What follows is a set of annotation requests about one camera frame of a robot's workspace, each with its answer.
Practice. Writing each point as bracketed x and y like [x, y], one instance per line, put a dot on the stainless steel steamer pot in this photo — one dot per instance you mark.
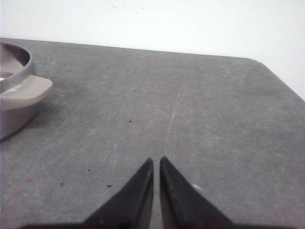
[21, 90]

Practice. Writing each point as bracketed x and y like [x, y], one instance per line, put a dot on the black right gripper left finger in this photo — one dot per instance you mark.
[131, 207]

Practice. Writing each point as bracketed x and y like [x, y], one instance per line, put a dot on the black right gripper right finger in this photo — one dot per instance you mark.
[182, 206]

